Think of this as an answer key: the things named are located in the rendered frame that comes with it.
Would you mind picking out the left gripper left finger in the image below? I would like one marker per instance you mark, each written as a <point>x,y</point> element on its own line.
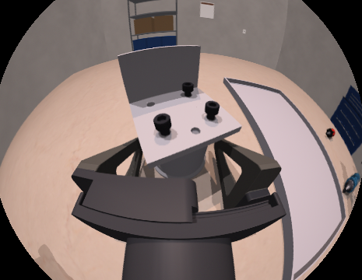
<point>108,161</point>

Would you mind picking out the red screwdriver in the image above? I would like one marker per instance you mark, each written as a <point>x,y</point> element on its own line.
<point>331,132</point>

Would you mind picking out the dark blue electric screwdriver barrel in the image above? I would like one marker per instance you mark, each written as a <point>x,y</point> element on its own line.
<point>352,182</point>

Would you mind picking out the shallow grey rectangular tray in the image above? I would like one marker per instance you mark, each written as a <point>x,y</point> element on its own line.
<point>307,185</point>

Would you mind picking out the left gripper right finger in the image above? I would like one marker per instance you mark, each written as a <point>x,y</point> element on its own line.
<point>257,171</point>

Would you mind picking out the grey l-shaped bracket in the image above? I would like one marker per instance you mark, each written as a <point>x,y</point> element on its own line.
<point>153,81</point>

